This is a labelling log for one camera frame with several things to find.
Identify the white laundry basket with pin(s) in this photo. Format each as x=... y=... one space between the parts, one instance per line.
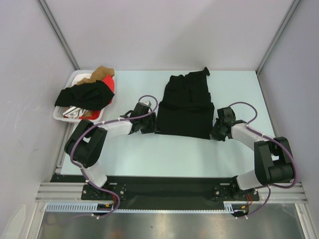
x=58 y=111

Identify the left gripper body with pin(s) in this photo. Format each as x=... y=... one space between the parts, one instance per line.
x=148 y=124

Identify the white garment in basket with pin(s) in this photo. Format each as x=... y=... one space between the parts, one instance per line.
x=80 y=77

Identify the black tank top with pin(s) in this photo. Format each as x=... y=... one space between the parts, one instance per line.
x=186 y=108

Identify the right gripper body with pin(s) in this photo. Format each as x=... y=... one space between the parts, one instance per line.
x=217 y=132

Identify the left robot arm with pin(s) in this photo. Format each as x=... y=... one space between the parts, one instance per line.
x=87 y=140

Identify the left aluminium frame post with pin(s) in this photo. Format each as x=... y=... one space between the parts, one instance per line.
x=48 y=14

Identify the red garment in basket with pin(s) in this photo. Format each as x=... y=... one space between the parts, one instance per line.
x=109 y=81

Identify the striped black white garment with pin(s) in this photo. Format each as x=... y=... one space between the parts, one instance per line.
x=74 y=112

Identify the aluminium extrusion rail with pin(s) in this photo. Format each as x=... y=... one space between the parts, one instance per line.
x=71 y=192

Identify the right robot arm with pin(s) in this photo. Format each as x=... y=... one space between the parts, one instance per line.
x=274 y=164

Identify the slotted cable duct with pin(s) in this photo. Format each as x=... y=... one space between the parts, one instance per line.
x=223 y=207

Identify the aluminium frame post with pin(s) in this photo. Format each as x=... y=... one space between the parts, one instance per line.
x=48 y=14
x=279 y=33

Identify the right aluminium frame post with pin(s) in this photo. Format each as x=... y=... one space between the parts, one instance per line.
x=279 y=33

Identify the brown garment in basket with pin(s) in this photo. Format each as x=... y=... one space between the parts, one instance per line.
x=98 y=75

